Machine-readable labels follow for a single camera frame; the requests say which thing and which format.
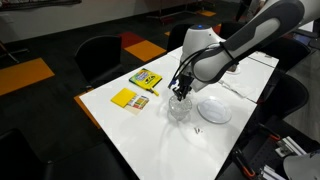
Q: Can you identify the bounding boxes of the small metal clips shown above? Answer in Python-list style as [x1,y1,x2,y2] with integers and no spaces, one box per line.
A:
[194,127,203,134]

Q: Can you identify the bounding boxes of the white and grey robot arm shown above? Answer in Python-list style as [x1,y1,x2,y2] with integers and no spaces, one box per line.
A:
[168,0,320,100]

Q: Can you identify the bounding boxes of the yellow crayon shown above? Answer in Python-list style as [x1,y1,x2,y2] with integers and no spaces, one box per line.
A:
[150,88,159,96]

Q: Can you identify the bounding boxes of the clear plastic wrapped cutlery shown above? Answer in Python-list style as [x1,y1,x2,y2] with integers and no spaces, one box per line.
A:
[221,81,254,98]

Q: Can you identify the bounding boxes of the yellow sticky note pad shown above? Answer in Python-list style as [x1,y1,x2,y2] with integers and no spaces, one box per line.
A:
[111,88,136,107]

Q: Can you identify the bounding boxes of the colourful index tab card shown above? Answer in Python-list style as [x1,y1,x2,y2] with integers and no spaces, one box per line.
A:
[125,95,149,115]

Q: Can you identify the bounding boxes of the clear round plate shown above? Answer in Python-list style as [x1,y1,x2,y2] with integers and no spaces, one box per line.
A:
[197,97,232,124]

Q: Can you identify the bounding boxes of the clear glass lid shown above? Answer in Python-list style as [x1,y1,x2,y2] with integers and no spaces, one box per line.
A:
[169,95,192,121]

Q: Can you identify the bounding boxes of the green yellow crayon box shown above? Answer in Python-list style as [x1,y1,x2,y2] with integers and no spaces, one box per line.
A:
[129,68,162,89]

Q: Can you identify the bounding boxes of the black chair back right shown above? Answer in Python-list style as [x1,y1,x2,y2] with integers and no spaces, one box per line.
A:
[219,22,245,39]

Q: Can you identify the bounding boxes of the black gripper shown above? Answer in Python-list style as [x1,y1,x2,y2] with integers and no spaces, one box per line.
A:
[168,75,193,101]

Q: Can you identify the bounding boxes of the black chair left front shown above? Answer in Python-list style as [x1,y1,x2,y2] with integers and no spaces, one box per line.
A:
[74,35,125,88]

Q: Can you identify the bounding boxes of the black chair bottom left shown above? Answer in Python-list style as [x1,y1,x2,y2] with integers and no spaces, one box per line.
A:
[0,129,53,180]

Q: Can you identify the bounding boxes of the black chair back middle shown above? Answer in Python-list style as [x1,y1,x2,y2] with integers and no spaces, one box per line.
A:
[167,23,191,52]

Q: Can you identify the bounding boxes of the black chair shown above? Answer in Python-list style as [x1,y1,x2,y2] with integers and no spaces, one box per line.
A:
[0,129,53,180]
[74,35,125,88]
[219,22,245,39]
[256,74,309,123]
[167,23,191,52]

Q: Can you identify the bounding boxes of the black chair right side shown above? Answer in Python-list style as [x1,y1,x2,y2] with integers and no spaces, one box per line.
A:
[256,74,309,123]

